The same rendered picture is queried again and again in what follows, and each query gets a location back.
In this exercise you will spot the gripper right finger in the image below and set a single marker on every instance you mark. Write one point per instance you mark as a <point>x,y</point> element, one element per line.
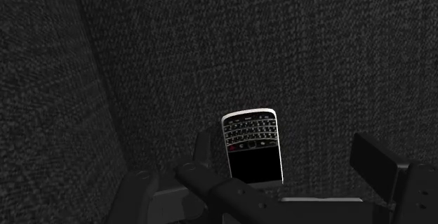
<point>374,165</point>

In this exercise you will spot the dark grey fabric sofa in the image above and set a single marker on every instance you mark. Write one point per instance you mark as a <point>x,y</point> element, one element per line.
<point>239,45</point>

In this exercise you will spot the black keypad phone silver rim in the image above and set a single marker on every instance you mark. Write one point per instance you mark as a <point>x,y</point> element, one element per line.
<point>255,154</point>

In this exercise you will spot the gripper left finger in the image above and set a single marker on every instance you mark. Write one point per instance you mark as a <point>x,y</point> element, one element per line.
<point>219,190</point>

